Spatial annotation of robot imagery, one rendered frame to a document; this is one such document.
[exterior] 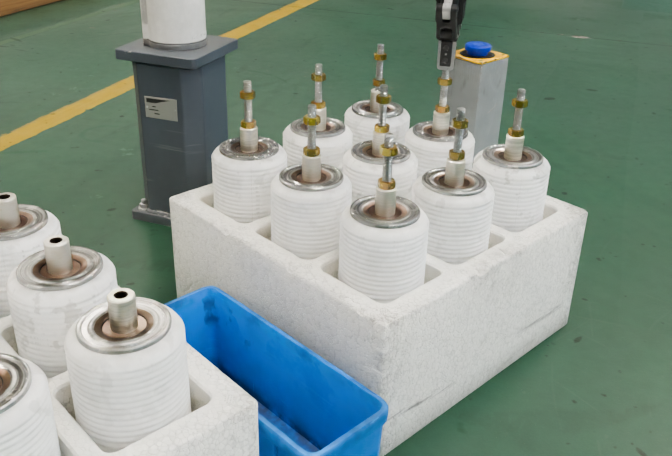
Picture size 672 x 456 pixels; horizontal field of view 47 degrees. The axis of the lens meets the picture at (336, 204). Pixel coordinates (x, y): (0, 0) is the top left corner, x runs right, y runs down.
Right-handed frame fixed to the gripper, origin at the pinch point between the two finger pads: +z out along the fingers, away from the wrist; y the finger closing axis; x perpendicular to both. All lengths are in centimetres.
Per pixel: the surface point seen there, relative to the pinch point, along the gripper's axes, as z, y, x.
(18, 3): 33, 146, 166
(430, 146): 11.2, -4.5, 0.7
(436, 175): 10.5, -15.4, -1.3
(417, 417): 33.3, -31.4, -3.0
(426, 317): 19.8, -31.4, -2.9
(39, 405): 12, -62, 22
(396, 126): 11.8, 3.1, 6.4
